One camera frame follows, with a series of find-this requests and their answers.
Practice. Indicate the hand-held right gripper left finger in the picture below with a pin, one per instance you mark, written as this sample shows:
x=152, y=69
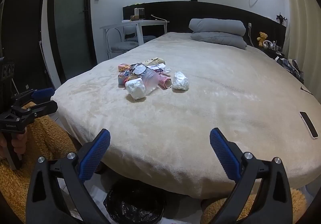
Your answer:
x=95, y=153

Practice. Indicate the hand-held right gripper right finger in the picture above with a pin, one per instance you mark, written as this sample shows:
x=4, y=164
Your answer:
x=224, y=153

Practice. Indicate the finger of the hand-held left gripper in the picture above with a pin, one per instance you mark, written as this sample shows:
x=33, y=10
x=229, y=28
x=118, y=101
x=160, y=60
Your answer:
x=44, y=94
x=47, y=108

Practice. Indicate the bin with black bag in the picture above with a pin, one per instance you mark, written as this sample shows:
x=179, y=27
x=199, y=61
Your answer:
x=135, y=204

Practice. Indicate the pink carton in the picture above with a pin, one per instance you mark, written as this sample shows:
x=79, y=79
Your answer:
x=164, y=81

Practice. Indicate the person's left hand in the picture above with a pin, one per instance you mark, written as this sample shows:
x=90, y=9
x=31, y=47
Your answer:
x=19, y=143

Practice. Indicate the fuzzy yellow clothing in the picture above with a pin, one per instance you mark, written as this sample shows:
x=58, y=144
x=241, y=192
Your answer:
x=45, y=138

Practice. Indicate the bed with beige blanket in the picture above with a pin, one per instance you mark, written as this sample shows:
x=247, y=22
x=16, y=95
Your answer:
x=175, y=126

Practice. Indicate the white wrapped packet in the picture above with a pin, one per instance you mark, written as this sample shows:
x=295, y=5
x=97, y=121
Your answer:
x=135, y=88

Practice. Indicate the frosted glass door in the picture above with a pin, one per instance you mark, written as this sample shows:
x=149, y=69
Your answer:
x=71, y=20

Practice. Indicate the colourful crumpled wrapper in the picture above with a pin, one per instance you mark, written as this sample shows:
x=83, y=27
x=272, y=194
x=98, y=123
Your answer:
x=122, y=78

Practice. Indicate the orange snack packet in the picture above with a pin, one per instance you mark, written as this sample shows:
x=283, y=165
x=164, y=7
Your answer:
x=123, y=67

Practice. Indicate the crumpled clear plastic wrap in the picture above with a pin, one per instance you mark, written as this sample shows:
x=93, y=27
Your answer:
x=180, y=80

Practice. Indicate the white phone with black screen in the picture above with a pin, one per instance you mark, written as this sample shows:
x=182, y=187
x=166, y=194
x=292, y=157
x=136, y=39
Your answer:
x=309, y=124

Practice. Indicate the clear plastic bottle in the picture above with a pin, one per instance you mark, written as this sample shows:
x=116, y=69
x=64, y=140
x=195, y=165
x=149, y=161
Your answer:
x=150, y=80

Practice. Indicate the metal chair with grey cushion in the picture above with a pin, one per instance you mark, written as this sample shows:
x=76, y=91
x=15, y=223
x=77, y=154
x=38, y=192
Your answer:
x=123, y=47

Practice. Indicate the white printed wrapper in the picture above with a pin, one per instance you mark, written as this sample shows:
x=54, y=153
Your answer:
x=160, y=68

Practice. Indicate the pile of clothes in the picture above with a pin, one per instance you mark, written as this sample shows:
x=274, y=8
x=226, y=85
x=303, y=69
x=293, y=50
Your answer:
x=291, y=68

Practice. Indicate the brown paper bag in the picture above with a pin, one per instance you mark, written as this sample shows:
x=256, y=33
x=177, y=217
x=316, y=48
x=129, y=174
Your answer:
x=154, y=61

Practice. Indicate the dark nightstand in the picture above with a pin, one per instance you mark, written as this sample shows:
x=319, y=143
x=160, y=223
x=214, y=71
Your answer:
x=272, y=52

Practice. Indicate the grey folded quilt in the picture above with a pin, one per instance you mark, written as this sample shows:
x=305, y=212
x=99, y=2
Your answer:
x=215, y=25
x=220, y=39

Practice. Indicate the white headphones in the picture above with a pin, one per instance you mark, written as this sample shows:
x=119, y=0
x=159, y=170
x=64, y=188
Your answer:
x=267, y=44

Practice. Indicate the brown container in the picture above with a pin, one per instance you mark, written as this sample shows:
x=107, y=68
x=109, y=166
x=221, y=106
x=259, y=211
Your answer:
x=134, y=18

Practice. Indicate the yellow teddy bear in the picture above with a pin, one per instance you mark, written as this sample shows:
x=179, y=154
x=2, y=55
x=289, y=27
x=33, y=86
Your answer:
x=262, y=38

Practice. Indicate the white table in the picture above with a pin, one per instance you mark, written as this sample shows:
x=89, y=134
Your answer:
x=145, y=23

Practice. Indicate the white table appliance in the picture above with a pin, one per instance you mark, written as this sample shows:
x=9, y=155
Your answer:
x=139, y=13

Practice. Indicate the dark potted plant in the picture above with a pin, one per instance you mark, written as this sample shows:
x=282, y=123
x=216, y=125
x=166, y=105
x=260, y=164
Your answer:
x=281, y=18

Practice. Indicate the black headboard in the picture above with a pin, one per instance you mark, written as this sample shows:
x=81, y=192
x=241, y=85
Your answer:
x=175, y=13

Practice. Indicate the cream curtain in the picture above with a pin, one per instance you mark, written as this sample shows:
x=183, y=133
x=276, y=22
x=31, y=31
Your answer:
x=303, y=25

